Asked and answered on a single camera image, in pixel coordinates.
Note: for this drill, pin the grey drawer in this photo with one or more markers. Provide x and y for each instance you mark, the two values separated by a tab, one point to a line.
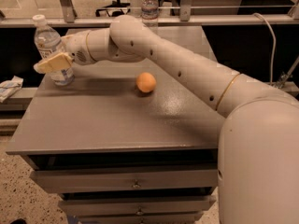
137	206
174	218
131	178

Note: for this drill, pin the bottom grey drawer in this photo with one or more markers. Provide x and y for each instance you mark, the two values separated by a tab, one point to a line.
174	218

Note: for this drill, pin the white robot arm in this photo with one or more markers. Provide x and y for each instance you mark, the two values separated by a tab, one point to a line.
258	157

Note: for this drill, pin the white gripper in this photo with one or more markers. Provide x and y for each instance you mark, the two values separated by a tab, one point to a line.
78	48

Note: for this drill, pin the black office chair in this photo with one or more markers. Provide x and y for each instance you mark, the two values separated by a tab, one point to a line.
115	9

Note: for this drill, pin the top grey drawer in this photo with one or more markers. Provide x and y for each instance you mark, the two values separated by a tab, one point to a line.
131	178

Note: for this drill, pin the orange ball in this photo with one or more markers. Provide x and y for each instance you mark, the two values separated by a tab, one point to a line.
146	82

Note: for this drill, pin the middle grey drawer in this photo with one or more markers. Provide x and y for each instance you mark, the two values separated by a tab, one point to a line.
137	206

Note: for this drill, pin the grey metal railing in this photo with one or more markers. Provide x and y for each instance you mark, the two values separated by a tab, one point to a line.
81	13

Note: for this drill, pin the blue label plastic water bottle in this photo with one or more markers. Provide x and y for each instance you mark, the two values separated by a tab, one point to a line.
48	41

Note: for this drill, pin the crumpled white cloth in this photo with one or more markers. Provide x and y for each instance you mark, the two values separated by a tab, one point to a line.
9	87

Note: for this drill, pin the clear plastic water bottle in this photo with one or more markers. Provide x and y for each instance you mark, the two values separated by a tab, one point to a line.
150	12

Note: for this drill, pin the grey drawer cabinet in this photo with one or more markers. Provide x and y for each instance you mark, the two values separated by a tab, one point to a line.
103	121

